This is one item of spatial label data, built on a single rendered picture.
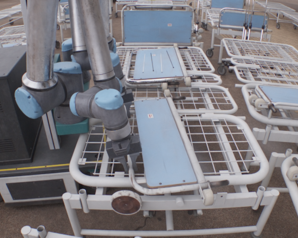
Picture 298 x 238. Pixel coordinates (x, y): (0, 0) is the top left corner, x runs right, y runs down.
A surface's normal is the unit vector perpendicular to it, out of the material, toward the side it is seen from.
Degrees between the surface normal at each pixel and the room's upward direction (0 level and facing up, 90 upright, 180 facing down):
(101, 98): 6
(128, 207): 90
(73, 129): 90
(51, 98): 106
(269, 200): 90
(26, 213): 0
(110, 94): 8
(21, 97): 95
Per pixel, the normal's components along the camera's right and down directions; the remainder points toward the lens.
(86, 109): -0.49, 0.29
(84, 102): -0.46, -0.16
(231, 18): -0.15, 0.51
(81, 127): 0.18, 0.51
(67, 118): 0.07, 0.20
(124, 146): -0.19, -0.82
